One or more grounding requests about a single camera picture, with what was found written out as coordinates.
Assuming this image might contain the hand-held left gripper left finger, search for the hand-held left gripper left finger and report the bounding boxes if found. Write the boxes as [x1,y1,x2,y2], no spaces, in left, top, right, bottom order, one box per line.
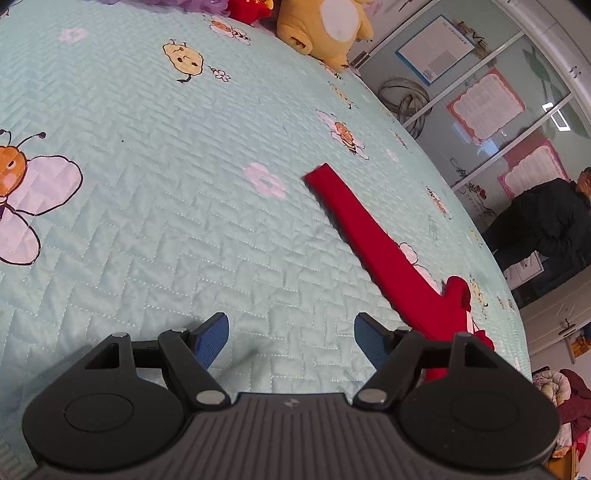
[76,312,230,411]

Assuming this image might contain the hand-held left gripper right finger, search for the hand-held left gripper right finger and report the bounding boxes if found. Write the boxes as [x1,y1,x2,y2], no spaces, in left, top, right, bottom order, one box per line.
[353,312,513,409]

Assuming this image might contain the red sweater with white stripes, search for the red sweater with white stripes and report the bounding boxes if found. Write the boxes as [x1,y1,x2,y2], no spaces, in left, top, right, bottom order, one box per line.
[302,162,496,384]

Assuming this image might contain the light green bee print bedspread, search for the light green bee print bedspread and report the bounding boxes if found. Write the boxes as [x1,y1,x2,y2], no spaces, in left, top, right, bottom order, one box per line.
[0,0,534,472]

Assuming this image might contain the pile of floral quilts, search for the pile of floral quilts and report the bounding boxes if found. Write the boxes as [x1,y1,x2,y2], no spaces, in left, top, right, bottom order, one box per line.
[531,367,578,457]

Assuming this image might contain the white door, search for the white door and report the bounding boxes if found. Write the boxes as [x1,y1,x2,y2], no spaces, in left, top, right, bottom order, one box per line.
[519,277,591,356]

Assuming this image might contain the dark red jacket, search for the dark red jacket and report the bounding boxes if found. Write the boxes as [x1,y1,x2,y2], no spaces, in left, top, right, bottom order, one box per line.
[556,369,591,430]

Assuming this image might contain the yellow plush toy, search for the yellow plush toy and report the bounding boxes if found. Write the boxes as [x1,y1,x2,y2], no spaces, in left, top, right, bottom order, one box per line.
[276,0,375,70]

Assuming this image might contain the sliding door wardrobe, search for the sliding door wardrobe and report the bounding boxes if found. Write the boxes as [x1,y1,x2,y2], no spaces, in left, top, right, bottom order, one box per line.
[355,0,591,241]

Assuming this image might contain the small red plush toy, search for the small red plush toy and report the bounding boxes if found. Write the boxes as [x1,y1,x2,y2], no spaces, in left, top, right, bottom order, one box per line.
[226,0,274,25]

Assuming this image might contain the purple fluffy pillow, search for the purple fluffy pillow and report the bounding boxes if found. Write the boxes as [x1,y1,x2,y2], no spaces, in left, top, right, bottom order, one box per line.
[99,0,232,14]

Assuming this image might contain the pink bordered wall poster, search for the pink bordered wall poster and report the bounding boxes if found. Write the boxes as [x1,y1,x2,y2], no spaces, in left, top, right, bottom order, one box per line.
[496,141,571,199]

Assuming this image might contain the orange bordered wall poster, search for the orange bordered wall poster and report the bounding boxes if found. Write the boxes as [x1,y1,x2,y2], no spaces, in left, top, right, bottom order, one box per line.
[445,69,527,146]

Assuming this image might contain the blue bordered wall poster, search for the blue bordered wall poster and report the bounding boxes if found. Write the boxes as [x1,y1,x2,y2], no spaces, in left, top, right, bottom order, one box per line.
[396,16,476,86]

